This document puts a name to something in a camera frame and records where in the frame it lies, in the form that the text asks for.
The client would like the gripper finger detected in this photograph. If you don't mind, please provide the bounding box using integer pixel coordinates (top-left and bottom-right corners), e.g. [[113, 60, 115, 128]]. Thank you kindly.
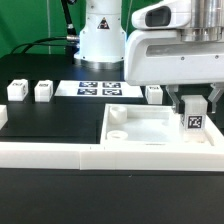
[[208, 82, 224, 113], [166, 85, 181, 114]]

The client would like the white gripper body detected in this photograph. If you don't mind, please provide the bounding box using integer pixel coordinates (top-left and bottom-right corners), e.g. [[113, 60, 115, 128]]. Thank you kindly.
[[124, 30, 224, 86]]

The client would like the white square table top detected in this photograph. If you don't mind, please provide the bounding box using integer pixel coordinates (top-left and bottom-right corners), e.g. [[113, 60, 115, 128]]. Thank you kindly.
[[100, 104, 212, 146]]

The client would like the white sheet with markers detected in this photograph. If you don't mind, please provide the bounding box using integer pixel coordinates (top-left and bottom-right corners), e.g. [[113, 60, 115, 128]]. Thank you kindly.
[[55, 80, 143, 98]]

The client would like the white U-shaped obstacle fence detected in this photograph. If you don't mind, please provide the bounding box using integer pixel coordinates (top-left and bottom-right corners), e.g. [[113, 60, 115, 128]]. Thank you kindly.
[[0, 104, 224, 172]]

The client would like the black cable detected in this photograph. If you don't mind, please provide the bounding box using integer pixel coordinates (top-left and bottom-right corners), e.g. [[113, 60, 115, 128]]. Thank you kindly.
[[9, 0, 81, 55]]

